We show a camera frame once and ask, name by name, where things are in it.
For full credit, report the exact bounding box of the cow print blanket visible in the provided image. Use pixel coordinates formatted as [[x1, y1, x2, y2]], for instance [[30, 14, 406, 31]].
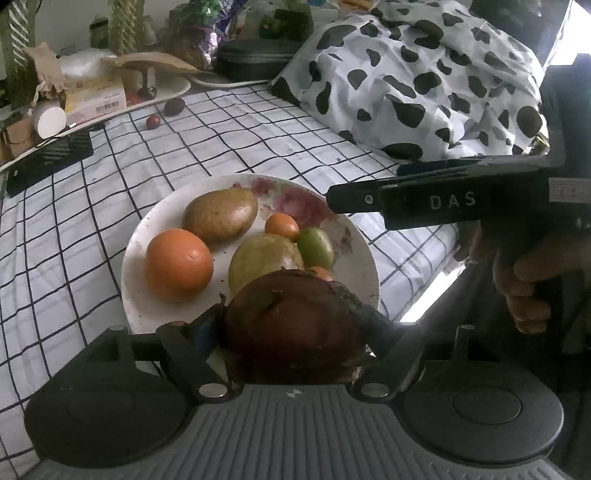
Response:
[[270, 0, 550, 162]]

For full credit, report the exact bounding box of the black round-base gadget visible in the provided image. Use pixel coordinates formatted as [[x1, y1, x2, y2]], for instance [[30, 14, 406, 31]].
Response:
[[137, 69, 157, 99]]

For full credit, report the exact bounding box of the black zippered case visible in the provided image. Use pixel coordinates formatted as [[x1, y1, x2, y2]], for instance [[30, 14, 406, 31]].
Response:
[[216, 39, 303, 83]]

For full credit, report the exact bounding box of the brown potato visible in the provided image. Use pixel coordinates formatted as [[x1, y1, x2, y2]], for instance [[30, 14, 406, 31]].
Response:
[[182, 187, 259, 245]]

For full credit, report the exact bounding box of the white checkered bedsheet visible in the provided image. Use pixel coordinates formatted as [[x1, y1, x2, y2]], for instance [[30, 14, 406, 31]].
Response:
[[0, 83, 462, 480]]

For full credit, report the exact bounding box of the purple dragon fruit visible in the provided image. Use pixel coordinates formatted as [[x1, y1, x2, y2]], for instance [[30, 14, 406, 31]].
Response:
[[219, 270, 377, 386]]

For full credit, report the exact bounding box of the black flat electronic device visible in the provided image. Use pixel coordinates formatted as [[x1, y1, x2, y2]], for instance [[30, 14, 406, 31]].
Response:
[[6, 128, 94, 197]]

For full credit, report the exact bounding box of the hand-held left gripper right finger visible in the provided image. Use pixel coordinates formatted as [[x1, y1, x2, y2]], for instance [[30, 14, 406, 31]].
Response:
[[353, 305, 499, 401]]

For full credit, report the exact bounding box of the brown paper envelope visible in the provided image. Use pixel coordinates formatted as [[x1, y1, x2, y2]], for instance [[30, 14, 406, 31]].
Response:
[[100, 52, 199, 75]]

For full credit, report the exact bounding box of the person's right hand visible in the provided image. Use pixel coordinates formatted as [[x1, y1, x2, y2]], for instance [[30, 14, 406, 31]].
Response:
[[493, 231, 591, 335]]

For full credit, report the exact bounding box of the large orange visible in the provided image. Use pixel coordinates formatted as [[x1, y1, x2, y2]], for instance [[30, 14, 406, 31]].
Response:
[[144, 229, 214, 303]]

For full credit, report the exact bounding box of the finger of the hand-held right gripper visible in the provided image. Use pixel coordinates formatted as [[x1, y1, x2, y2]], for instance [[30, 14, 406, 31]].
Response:
[[325, 168, 550, 214], [396, 154, 555, 177]]

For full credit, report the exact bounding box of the floral white plate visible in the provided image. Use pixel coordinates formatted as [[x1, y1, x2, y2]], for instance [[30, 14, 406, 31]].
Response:
[[121, 174, 380, 335]]

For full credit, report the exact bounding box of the foil snack bag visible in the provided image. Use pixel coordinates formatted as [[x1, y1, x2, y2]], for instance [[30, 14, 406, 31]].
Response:
[[166, 0, 241, 70]]

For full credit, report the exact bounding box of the white plastic board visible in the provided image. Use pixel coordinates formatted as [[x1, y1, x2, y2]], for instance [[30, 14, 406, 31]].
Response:
[[189, 74, 273, 89]]

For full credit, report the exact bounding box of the yellow cardboard box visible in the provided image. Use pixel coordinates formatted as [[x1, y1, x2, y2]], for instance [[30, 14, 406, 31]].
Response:
[[65, 76, 127, 125]]

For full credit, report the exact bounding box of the white plastic bag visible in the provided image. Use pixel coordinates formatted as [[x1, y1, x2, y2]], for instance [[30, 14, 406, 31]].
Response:
[[60, 48, 116, 79]]

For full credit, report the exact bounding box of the green striped post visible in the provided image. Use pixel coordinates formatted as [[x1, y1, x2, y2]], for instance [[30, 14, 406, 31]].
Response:
[[0, 0, 40, 109], [108, 0, 138, 56]]

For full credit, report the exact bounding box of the white serving tray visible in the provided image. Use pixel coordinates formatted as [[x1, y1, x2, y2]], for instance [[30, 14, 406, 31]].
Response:
[[0, 69, 192, 171]]

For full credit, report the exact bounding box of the tan leather pouch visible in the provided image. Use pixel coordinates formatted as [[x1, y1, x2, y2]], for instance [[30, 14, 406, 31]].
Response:
[[0, 122, 35, 160]]

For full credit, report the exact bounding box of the large green round fruit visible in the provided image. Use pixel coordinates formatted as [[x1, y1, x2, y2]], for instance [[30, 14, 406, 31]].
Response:
[[296, 226, 335, 271]]

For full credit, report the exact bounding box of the burlap drawstring bag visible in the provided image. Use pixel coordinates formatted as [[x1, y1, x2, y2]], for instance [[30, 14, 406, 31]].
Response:
[[23, 42, 68, 100]]

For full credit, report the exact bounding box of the yellow-green round fruit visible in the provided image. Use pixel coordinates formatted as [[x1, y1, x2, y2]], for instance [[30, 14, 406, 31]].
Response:
[[228, 234, 305, 301]]

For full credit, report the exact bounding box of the white cylindrical jar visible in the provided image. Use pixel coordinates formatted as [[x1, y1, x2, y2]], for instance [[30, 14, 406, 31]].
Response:
[[31, 100, 66, 139]]

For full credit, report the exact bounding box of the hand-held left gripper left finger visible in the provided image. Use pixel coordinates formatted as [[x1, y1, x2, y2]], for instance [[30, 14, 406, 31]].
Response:
[[85, 295, 230, 401]]

